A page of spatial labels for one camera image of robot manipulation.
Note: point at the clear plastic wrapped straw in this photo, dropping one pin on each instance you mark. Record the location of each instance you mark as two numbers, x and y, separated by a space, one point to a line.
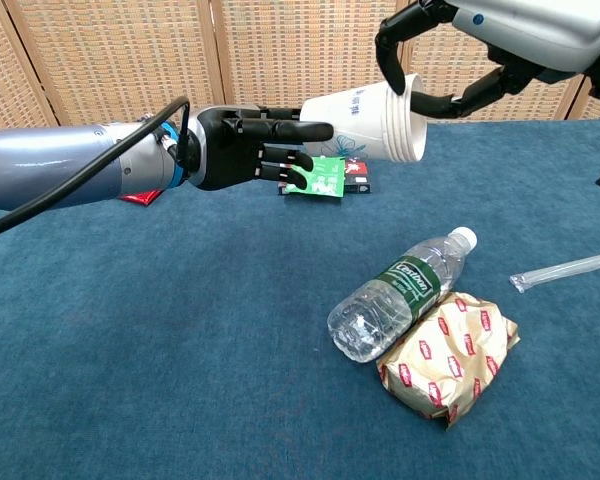
565 270

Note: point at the green and black snack packet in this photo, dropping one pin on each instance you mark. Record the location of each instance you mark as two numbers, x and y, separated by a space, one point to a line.
358 177

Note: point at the floral print white paper cup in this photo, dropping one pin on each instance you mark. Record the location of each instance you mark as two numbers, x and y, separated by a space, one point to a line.
350 120

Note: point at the clear plastic water bottle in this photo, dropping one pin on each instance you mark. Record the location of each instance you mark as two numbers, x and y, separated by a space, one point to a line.
380 310

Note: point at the gold foil wrapped package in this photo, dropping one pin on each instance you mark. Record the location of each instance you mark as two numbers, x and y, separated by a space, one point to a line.
450 355

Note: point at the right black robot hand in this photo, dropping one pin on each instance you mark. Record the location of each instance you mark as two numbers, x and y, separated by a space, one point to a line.
530 30

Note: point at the red certificate booklet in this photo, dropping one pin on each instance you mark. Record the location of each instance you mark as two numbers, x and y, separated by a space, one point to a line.
140 198

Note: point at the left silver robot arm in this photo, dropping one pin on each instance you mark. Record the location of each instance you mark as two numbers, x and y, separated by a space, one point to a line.
45 160

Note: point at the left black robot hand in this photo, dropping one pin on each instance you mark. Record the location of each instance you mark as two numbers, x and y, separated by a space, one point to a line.
225 150

